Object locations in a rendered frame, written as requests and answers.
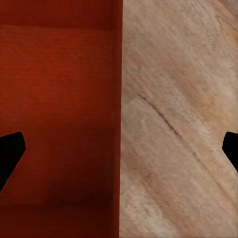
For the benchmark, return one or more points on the storage box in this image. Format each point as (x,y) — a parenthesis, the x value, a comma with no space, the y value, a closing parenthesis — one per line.
(60,87)

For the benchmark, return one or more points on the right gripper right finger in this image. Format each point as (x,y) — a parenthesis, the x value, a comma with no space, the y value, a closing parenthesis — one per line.
(230,148)

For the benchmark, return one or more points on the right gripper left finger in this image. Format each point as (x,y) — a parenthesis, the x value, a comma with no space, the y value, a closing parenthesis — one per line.
(12,148)

